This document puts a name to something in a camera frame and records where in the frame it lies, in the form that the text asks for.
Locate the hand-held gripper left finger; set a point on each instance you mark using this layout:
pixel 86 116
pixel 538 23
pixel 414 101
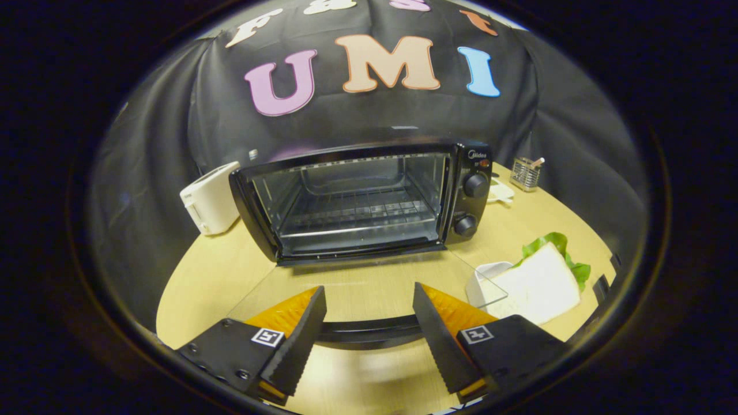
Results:
pixel 300 340

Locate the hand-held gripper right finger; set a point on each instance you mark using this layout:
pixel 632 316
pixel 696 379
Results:
pixel 438 340

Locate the lettuce sandwich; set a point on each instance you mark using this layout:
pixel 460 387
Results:
pixel 539 285

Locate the black toaster oven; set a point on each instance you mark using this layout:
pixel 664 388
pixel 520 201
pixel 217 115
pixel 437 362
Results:
pixel 474 167

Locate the white pop-up toaster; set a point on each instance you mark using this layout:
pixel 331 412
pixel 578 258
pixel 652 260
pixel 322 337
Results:
pixel 210 199

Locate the white plastic tray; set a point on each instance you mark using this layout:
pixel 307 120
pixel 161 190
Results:
pixel 478 282

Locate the white divided seed dish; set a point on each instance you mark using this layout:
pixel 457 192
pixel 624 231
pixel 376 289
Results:
pixel 500 191

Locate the black backdrop cloth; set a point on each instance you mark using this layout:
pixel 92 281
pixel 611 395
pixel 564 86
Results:
pixel 357 115

